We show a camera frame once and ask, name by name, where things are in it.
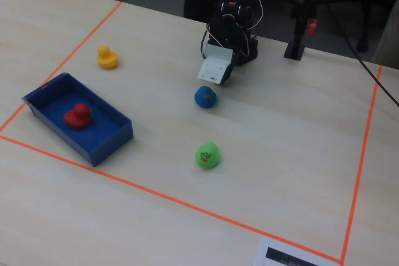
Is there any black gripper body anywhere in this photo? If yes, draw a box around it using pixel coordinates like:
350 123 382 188
219 57 236 87

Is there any red rubber duck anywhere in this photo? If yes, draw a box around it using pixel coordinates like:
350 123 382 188
64 103 94 131

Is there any blue rubber duck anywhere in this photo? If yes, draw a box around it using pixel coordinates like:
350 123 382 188
194 85 218 109

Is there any green rubber duck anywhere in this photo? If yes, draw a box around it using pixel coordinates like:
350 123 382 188
195 141 221 169

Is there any yellow rubber duck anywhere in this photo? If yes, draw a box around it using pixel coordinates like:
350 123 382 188
97 45 119 70

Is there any blue plastic box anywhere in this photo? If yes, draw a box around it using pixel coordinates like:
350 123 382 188
21 72 134 168

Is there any red clamp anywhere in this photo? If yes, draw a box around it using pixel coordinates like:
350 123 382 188
306 19 319 37

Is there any black office chair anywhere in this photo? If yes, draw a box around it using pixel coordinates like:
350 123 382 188
324 0 399 54

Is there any orange tape strip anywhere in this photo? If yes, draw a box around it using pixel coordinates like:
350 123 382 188
0 1 123 132
0 135 343 263
340 65 383 264

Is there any white paper label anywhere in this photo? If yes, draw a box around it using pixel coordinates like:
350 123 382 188
254 237 340 266

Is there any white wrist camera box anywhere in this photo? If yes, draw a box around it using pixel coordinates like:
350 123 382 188
196 44 235 85

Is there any white servo cable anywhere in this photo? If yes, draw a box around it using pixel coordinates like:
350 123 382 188
248 0 266 31

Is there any black camera stand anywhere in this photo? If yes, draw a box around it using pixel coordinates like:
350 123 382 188
282 0 322 61

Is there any black cable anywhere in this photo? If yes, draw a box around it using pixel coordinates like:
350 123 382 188
315 0 399 107

